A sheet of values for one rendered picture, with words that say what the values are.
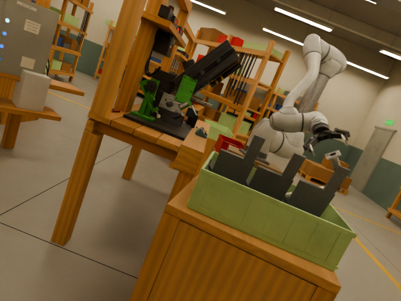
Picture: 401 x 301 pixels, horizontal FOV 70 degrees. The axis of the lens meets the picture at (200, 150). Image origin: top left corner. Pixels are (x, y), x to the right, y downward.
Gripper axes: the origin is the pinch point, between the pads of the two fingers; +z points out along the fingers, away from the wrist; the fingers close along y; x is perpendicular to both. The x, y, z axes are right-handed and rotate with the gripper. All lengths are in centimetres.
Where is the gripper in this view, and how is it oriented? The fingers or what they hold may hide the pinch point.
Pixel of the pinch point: (329, 147)
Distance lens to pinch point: 135.8
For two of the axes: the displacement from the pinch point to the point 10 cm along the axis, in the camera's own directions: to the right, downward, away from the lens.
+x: 4.2, 8.5, 3.0
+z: -1.9, 4.1, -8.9
